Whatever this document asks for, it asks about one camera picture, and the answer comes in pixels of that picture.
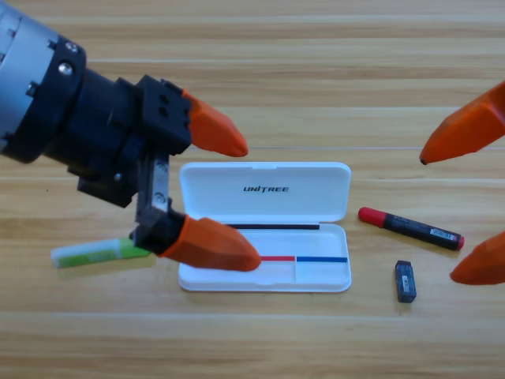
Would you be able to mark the black marker with red cap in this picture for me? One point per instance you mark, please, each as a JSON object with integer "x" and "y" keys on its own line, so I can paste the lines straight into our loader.
{"x": 410, "y": 227}

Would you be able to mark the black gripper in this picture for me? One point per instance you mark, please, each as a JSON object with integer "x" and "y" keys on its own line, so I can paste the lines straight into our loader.
{"x": 106, "y": 126}

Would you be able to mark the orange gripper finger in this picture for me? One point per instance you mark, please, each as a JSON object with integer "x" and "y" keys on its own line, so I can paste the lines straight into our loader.
{"x": 217, "y": 246}
{"x": 469, "y": 130}
{"x": 483, "y": 264}

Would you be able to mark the white Unitree pencil case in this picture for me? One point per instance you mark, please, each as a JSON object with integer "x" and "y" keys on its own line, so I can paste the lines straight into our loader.
{"x": 315, "y": 185}

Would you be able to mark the black eraser with label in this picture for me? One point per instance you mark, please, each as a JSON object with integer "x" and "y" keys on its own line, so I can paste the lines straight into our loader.
{"x": 405, "y": 282}

